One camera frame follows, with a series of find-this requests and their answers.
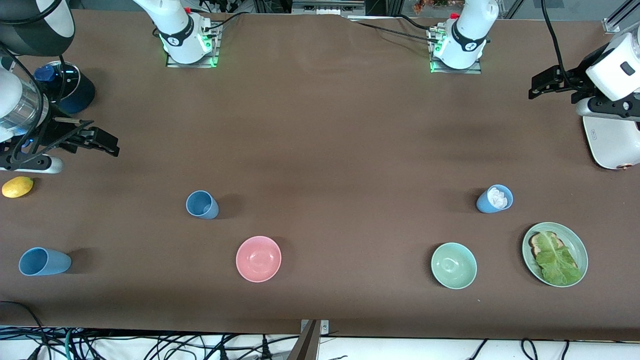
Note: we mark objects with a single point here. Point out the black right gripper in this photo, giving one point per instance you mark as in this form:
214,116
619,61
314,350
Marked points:
55,135

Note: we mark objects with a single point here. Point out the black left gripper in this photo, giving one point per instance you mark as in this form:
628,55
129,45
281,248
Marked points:
571,81

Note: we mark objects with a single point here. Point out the white tissue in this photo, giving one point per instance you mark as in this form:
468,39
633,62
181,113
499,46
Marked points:
497,197

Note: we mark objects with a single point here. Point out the blue cup holding tissue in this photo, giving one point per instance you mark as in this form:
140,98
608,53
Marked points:
484,204

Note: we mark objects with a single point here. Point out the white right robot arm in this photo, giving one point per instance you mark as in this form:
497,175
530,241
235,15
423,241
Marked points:
180,35

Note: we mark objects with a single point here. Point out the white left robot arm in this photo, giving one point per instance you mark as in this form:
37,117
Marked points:
465,35

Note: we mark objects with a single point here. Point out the dark blue saucepan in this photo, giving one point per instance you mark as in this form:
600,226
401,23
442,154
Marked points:
82,97

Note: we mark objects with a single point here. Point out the glass pot lid blue knob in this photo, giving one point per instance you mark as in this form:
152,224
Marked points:
71,80

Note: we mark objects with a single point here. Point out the white toaster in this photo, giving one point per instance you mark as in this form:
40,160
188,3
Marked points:
615,145

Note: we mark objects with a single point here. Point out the yellow lemon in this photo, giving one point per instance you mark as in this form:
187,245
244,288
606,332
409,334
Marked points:
17,187

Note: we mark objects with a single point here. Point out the blue cup lying sideways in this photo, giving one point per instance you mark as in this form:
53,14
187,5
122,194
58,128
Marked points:
50,262

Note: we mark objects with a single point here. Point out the toasted bread slice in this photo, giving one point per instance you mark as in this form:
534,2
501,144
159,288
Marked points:
536,245

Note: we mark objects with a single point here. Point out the green plate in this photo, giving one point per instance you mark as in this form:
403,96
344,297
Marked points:
580,250

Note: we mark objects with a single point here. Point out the green lettuce leaf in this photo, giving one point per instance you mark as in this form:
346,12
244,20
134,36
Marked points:
557,265

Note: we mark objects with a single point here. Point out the pink bowl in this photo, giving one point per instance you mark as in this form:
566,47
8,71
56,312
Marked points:
258,259

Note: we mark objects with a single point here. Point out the green bowl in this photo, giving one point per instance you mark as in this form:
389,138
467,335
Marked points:
454,266

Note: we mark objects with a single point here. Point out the grey metal rack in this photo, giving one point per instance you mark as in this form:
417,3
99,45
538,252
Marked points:
325,7

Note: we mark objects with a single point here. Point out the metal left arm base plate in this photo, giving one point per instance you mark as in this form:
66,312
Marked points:
457,70

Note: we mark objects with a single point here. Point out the aluminium frame profile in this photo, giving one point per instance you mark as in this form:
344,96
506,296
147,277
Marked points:
612,25

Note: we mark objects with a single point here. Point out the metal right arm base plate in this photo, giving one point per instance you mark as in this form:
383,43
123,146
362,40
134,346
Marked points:
192,64

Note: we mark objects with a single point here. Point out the dark brown post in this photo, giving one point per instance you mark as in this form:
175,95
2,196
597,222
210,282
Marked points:
306,345

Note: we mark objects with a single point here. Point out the metal table edge bracket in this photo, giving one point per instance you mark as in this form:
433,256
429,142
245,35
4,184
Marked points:
325,327

